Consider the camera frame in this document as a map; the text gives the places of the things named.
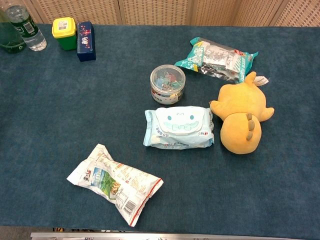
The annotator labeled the green container with yellow lid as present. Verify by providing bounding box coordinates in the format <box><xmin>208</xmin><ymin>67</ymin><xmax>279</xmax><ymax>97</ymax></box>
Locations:
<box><xmin>51</xmin><ymin>17</ymin><xmax>78</xmax><ymax>52</ymax></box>

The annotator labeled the light blue wet wipes pack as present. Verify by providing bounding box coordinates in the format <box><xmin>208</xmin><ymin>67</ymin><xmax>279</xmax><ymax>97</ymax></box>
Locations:
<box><xmin>143</xmin><ymin>105</ymin><xmax>215</xmax><ymax>150</ymax></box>

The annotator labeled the yellow plush dinosaur toy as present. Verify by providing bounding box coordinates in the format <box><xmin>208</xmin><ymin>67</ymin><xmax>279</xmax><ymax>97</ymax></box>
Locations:
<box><xmin>209</xmin><ymin>71</ymin><xmax>275</xmax><ymax>155</ymax></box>

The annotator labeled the white snack bag with barcode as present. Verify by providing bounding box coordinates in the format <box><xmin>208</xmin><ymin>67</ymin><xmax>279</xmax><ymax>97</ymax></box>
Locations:
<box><xmin>66</xmin><ymin>143</ymin><xmax>164</xmax><ymax>228</ymax></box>

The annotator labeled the woven folding screen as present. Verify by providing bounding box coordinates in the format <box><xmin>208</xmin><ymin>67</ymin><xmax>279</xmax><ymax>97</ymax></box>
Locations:
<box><xmin>0</xmin><ymin>0</ymin><xmax>320</xmax><ymax>28</ymax></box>

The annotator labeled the metal rail at table edge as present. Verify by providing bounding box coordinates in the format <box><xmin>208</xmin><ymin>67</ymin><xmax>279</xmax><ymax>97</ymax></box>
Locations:
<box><xmin>30</xmin><ymin>231</ymin><xmax>254</xmax><ymax>240</ymax></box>

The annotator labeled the clear round jar of clips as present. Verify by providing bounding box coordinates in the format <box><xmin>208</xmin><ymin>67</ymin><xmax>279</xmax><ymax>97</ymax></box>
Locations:
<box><xmin>149</xmin><ymin>64</ymin><xmax>187</xmax><ymax>104</ymax></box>

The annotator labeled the teal and silver snack bag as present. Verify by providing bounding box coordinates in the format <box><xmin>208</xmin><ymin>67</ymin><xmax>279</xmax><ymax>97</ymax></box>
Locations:
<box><xmin>174</xmin><ymin>36</ymin><xmax>259</xmax><ymax>84</ymax></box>

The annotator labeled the dark blue rectangular box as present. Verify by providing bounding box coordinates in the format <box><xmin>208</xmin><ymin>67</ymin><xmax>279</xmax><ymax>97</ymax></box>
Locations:
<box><xmin>76</xmin><ymin>21</ymin><xmax>97</xmax><ymax>63</ymax></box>

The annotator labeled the green plastic bottle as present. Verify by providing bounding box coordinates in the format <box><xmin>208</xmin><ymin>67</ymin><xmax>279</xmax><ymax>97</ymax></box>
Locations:
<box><xmin>0</xmin><ymin>7</ymin><xmax>27</xmax><ymax>54</ymax></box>

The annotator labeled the blue table cloth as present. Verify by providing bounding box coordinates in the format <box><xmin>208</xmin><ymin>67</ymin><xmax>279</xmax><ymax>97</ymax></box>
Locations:
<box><xmin>0</xmin><ymin>23</ymin><xmax>320</xmax><ymax>240</ymax></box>

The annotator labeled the clear water bottle green label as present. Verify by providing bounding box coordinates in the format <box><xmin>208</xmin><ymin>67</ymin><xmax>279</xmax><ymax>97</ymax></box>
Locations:
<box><xmin>5</xmin><ymin>5</ymin><xmax>48</xmax><ymax>52</ymax></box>

